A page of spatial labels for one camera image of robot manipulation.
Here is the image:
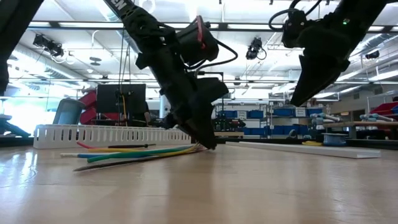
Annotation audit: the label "white slotted cable duct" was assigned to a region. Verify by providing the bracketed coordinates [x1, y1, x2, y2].
[33, 124, 192, 149]

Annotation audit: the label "wooden workbench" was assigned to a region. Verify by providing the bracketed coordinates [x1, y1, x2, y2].
[323, 120, 398, 140]

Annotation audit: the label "black ceiling device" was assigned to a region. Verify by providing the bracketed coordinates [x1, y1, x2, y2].
[32, 33, 65, 58]
[364, 49, 381, 60]

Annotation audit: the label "shelf with blue bins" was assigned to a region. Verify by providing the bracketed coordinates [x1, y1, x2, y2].
[214, 101, 326, 139]

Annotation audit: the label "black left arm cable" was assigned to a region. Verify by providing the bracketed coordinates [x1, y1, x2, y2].
[186, 39, 239, 77]

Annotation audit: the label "black zip tie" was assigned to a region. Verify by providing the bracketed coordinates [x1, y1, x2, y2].
[108, 143, 157, 149]
[73, 155, 162, 172]

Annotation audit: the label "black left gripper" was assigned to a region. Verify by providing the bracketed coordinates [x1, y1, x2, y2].
[136, 46, 229, 150]

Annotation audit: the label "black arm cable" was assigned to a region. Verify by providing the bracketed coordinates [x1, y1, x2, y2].
[268, 0, 324, 32]
[186, 39, 239, 77]

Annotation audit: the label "black ceiling camera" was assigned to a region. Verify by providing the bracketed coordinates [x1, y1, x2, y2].
[245, 36, 267, 60]

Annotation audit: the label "grey padded roll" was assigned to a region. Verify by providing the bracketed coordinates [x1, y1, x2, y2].
[359, 112, 393, 123]
[310, 112, 342, 124]

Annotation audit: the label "white flat duct cover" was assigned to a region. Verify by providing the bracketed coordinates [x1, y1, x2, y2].
[226, 141, 382, 159]

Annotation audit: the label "black aluminium table frame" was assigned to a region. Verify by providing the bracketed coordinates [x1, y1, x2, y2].
[0, 135, 398, 149]

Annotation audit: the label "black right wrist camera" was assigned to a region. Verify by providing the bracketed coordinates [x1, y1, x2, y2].
[281, 9, 309, 49]

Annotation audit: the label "blue cable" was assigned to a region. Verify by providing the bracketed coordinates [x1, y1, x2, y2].
[76, 153, 147, 159]

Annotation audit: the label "black monitor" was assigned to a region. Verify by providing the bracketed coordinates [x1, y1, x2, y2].
[96, 83, 147, 125]

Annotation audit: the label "red storage bins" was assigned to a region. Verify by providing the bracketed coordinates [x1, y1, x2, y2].
[369, 101, 398, 116]

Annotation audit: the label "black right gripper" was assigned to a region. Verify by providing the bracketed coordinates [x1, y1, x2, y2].
[290, 24, 352, 106]

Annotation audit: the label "bundle of coloured cables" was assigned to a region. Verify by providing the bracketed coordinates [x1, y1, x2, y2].
[86, 144, 200, 164]

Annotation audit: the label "red cabinet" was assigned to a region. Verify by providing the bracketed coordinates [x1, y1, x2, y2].
[77, 89, 121, 125]

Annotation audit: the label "red strap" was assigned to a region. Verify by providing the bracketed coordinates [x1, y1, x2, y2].
[195, 15, 206, 50]

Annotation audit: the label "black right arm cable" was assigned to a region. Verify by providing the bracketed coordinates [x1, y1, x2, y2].
[268, 0, 324, 32]

